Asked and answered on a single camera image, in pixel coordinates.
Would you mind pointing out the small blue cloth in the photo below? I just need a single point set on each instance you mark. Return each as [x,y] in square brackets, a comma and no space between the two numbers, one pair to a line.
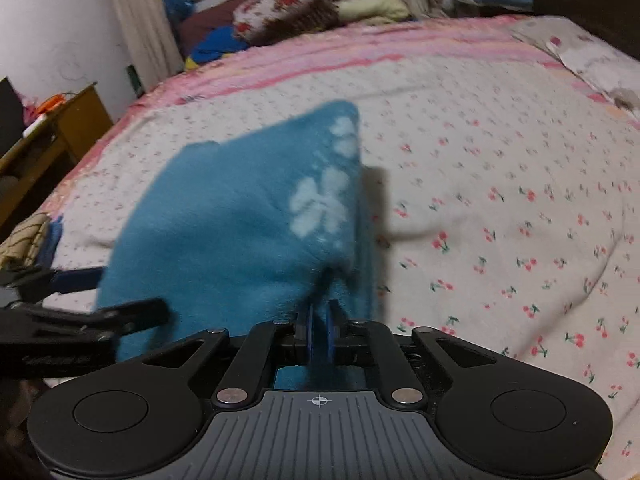
[52,240]

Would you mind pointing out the orange item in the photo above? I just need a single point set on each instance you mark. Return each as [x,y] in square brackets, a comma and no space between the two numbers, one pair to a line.
[50,103]

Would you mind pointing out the wooden desk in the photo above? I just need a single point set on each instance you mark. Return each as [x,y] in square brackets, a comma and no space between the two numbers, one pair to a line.
[75,125]

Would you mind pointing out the white floral pillow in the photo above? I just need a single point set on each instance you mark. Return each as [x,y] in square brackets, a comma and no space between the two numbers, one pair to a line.
[575,50]

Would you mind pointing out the beige brown striped sweater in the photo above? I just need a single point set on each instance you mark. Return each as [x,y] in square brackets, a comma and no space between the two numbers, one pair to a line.
[25,240]

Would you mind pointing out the red floral folded quilt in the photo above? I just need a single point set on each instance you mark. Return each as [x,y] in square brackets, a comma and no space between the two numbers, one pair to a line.
[280,0]

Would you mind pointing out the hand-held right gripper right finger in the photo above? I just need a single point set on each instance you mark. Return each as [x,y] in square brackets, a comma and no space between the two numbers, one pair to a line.
[330,332]

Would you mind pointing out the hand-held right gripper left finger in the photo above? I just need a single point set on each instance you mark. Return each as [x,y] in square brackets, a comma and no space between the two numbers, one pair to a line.
[308,332]

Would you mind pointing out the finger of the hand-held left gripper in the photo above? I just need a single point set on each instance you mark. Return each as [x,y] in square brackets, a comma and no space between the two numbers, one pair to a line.
[135,312]
[75,280]

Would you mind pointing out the teal knit sweater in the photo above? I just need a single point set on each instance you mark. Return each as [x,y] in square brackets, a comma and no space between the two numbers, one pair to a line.
[225,235]

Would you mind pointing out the cherry print bed sheet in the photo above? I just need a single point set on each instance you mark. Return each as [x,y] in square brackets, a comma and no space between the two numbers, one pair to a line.
[500,185]

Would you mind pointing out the dark red bed cover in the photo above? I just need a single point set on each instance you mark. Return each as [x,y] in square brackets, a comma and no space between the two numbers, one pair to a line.
[200,25]

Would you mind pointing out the green bag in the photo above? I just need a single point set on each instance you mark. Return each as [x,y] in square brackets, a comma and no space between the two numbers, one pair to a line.
[135,80]

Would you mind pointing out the blue plastic bag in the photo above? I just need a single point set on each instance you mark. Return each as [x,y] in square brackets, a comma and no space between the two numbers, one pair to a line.
[175,7]

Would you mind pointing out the bright blue cloth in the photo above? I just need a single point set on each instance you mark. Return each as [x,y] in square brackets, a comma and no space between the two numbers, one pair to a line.
[215,45]

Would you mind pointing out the black monitor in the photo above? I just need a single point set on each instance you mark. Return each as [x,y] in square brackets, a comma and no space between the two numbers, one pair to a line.
[10,115]

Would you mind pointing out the pale yellow pillow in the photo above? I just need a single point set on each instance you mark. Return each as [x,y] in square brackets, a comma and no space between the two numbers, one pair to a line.
[372,7]

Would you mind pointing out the brown checked blanket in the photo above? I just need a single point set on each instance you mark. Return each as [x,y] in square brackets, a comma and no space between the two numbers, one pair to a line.
[305,20]

